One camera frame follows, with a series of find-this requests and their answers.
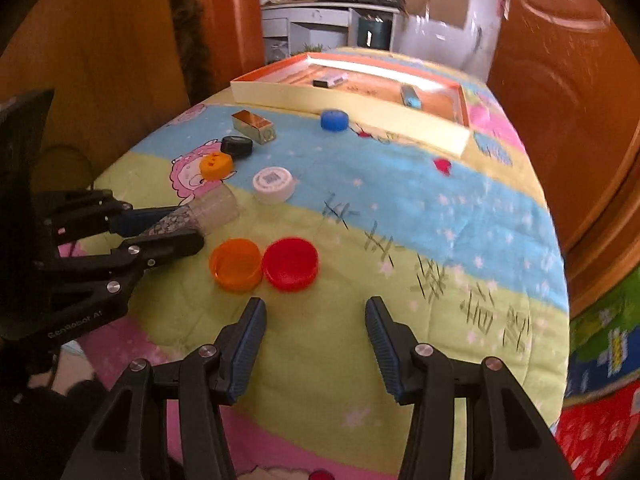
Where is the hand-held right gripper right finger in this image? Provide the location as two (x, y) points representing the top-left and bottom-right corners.
(364, 296), (576, 480)

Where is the gold rectangular box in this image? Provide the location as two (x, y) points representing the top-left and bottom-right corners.
(231, 110), (277, 145)

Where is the green printed carton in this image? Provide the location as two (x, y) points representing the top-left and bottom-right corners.
(567, 270), (640, 401)

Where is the clear glitter container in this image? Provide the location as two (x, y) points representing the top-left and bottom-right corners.
(140, 185), (241, 238)

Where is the shallow cardboard box tray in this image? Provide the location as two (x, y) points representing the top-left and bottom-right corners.
(230, 51), (473, 158)

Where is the wooden door frame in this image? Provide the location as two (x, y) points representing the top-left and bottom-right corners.
(195, 0), (266, 93)

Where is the white bottle cap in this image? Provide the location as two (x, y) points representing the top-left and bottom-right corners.
(252, 166), (297, 205)

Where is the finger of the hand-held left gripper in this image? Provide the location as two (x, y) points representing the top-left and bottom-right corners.
(35, 229), (206, 312)
(35, 189), (178, 244)

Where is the black bottle cap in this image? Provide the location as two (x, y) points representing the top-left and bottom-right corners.
(220, 136), (254, 159)

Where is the red bottle cap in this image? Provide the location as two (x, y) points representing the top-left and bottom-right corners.
(261, 237), (320, 292)

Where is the small orange bottle cap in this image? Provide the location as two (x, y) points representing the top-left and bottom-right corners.
(199, 152), (235, 181)

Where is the large orange bottle cap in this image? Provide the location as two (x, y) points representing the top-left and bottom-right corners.
(209, 238), (263, 292)

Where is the cartoon printed blanket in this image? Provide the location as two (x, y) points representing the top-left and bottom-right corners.
(50, 47), (571, 480)

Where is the plain wooden door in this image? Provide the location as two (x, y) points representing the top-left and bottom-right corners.
(0, 0), (193, 196)

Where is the red printed bag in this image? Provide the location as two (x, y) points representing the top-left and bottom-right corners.
(555, 385), (640, 480)

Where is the blue bottle cap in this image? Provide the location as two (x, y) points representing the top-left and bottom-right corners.
(320, 109), (350, 132)

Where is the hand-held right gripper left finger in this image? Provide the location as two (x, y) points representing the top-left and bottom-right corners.
(60, 297), (268, 480)

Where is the white kitchen counter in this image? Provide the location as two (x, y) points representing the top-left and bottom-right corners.
(261, 2), (403, 63)

